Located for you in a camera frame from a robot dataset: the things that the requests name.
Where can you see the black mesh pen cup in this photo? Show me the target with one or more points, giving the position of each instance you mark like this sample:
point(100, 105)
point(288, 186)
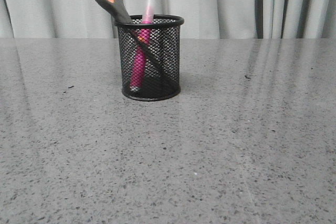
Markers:
point(150, 57)

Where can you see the grey orange scissors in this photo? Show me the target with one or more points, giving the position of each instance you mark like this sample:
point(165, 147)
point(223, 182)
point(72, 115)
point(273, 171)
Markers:
point(115, 1)

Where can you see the grey pleated curtain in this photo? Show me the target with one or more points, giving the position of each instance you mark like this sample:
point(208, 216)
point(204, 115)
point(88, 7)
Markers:
point(205, 19)

